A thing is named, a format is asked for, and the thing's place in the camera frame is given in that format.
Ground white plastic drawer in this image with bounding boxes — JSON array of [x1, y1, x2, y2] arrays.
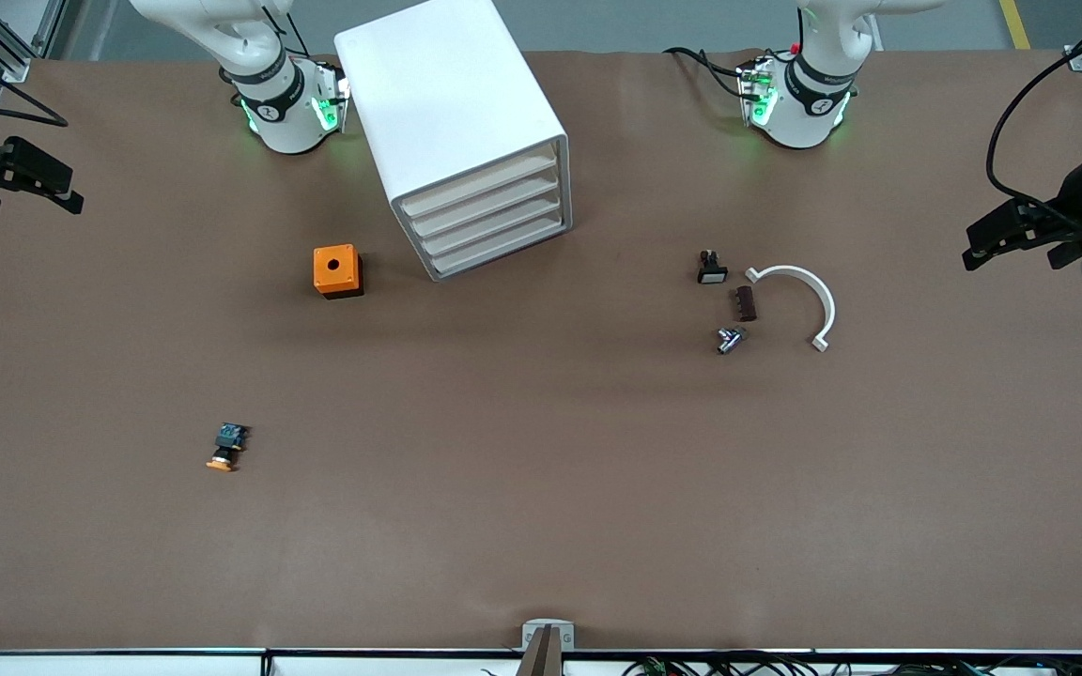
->
[[417, 192, 564, 256], [408, 169, 563, 238], [428, 214, 568, 277], [398, 146, 561, 219]]

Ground right arm base connector plate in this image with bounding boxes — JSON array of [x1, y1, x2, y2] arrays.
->
[[311, 58, 352, 134]]

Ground left arm base connector plate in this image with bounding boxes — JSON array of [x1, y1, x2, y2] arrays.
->
[[736, 56, 779, 128]]

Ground orange capped push button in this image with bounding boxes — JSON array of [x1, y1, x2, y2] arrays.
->
[[206, 422, 252, 473]]

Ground white drawer cabinet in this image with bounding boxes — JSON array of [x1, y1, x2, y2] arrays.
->
[[333, 0, 573, 283]]

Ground orange box with round hole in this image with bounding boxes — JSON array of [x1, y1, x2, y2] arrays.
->
[[313, 244, 364, 300]]

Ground brown paper table cover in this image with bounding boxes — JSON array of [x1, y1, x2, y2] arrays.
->
[[0, 47, 1082, 653]]

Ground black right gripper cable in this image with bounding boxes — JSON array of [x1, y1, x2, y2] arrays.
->
[[0, 80, 70, 128]]

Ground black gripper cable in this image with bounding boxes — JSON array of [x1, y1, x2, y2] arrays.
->
[[0, 80, 70, 128], [985, 42, 1082, 236]]

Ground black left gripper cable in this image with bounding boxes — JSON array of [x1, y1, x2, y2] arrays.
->
[[985, 42, 1082, 236]]

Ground upright aluminium frame profile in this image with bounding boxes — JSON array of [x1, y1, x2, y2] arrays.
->
[[29, 0, 68, 57]]

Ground white half ring clamp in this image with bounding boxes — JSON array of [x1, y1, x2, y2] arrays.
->
[[745, 265, 837, 353]]

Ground thin black base cable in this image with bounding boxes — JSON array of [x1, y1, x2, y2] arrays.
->
[[259, 5, 312, 62]]

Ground thick black base cable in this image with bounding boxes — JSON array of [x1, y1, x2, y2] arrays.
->
[[661, 45, 753, 100]]

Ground white black-edged table frame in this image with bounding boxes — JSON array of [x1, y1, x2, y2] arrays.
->
[[0, 646, 1082, 676]]

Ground tangled black cables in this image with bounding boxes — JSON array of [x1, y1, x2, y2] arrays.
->
[[480, 653, 1082, 676]]

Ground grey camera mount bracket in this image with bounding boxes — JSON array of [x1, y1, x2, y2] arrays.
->
[[521, 619, 576, 652]]

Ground dark camera support post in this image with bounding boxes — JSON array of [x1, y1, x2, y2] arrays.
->
[[515, 625, 566, 676]]

